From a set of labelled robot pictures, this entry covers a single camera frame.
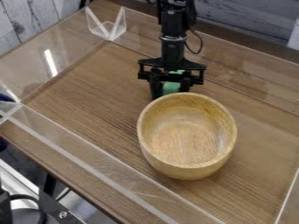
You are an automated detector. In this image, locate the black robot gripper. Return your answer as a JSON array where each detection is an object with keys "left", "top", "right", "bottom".
[{"left": 138, "top": 36, "right": 207, "bottom": 100}]

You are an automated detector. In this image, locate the green rectangular block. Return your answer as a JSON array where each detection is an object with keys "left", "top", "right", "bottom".
[{"left": 163, "top": 70, "right": 184, "bottom": 95}]

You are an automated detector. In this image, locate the brown wooden bowl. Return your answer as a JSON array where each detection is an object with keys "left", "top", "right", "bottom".
[{"left": 136, "top": 93, "right": 238, "bottom": 180}]

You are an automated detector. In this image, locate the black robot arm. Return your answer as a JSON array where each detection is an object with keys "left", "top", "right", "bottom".
[{"left": 138, "top": 0, "right": 207, "bottom": 100}]

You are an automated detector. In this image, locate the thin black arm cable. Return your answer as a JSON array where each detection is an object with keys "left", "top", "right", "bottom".
[{"left": 183, "top": 25, "right": 205, "bottom": 55}]

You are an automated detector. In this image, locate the clear acrylic corner bracket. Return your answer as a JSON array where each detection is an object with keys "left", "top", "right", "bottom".
[{"left": 84, "top": 7, "right": 127, "bottom": 41}]

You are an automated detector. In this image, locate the clear acrylic table enclosure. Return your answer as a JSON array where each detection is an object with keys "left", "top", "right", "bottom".
[{"left": 0, "top": 0, "right": 299, "bottom": 224}]

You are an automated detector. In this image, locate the black metal bracket with bolt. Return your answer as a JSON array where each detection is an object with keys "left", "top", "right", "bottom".
[{"left": 39, "top": 192, "right": 87, "bottom": 224}]

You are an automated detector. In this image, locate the black cable loop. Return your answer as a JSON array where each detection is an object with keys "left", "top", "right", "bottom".
[{"left": 0, "top": 193, "right": 48, "bottom": 224}]

